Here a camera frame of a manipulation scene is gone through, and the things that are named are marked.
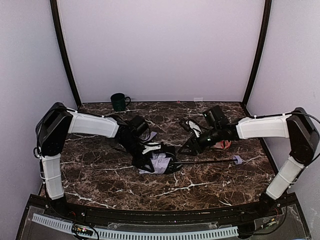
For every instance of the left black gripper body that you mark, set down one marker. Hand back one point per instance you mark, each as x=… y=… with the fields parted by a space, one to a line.
x=149 y=156

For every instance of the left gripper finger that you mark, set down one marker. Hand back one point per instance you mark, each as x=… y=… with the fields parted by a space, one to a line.
x=173 y=166
x=145 y=165

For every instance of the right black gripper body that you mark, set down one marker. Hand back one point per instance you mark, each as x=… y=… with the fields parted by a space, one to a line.
x=196 y=144

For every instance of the lavender folding umbrella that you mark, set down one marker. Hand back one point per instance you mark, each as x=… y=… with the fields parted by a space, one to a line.
x=161 y=160

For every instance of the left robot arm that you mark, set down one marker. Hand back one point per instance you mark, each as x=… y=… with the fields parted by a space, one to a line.
x=52 y=130

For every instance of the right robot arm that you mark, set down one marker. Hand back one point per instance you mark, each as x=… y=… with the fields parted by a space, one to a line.
x=297 y=126

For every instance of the red patterned ceramic bowl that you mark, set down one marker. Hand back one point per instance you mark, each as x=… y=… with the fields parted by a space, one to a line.
x=222 y=145

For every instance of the dark green mug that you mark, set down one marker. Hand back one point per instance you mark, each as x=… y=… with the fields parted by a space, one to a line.
x=120 y=102

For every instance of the small circuit board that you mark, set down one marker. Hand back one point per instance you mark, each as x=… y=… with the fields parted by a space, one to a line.
x=81 y=230

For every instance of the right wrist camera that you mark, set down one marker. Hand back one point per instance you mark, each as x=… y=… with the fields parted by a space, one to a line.
x=191 y=126

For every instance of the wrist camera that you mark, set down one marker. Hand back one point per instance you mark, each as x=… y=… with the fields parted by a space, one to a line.
x=191 y=126
x=158 y=148

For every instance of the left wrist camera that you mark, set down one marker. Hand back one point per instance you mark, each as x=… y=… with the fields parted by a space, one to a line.
x=158 y=148

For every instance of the black front rail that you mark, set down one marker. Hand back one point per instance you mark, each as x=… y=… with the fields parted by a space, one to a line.
x=103 y=216

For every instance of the grey slotted cable duct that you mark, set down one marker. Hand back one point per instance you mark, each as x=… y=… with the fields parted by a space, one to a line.
x=138 y=233

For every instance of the right black frame post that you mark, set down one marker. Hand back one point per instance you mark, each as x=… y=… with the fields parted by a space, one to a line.
x=258 y=53

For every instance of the black frame post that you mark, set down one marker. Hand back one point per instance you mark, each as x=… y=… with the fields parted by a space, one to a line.
x=63 y=51
x=258 y=53

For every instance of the left black frame post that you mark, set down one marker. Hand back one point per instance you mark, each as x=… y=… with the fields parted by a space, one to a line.
x=63 y=51

